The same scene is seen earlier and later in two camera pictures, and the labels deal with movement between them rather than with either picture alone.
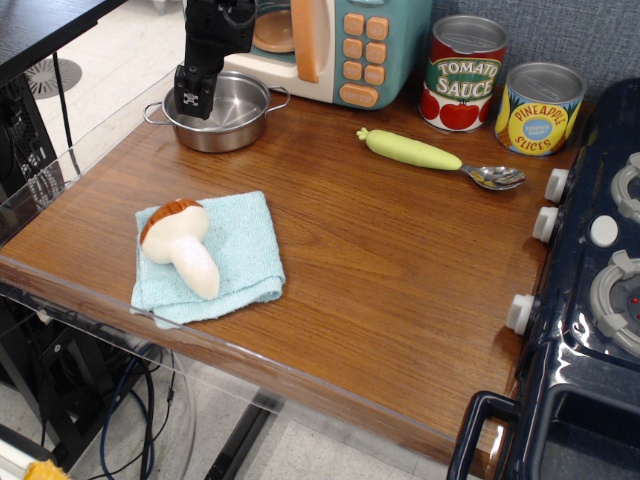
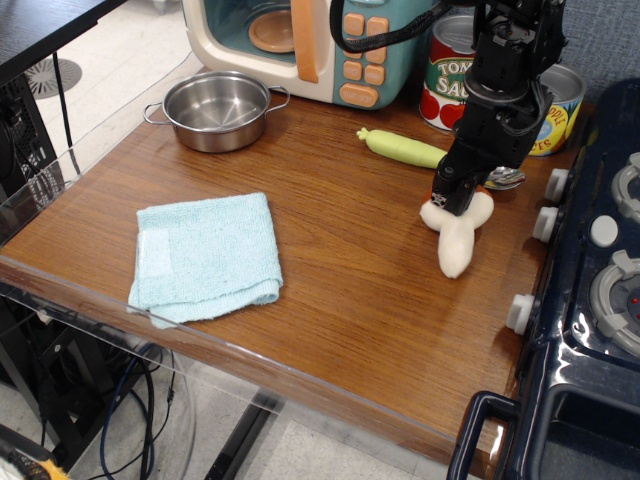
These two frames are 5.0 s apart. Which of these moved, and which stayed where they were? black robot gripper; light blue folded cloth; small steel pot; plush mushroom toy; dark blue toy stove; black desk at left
Moved: plush mushroom toy; black robot gripper
Stayed: small steel pot; light blue folded cloth; dark blue toy stove; black desk at left
